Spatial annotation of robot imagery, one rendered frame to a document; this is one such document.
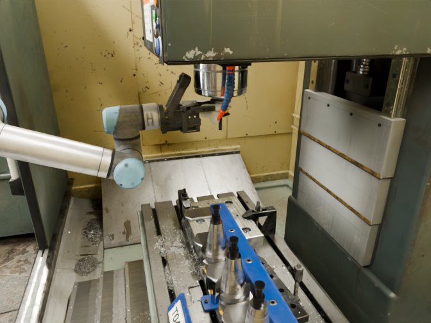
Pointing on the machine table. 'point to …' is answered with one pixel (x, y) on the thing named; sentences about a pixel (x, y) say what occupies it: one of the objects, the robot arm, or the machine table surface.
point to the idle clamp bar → (287, 294)
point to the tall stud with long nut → (297, 279)
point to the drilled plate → (254, 236)
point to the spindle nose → (218, 80)
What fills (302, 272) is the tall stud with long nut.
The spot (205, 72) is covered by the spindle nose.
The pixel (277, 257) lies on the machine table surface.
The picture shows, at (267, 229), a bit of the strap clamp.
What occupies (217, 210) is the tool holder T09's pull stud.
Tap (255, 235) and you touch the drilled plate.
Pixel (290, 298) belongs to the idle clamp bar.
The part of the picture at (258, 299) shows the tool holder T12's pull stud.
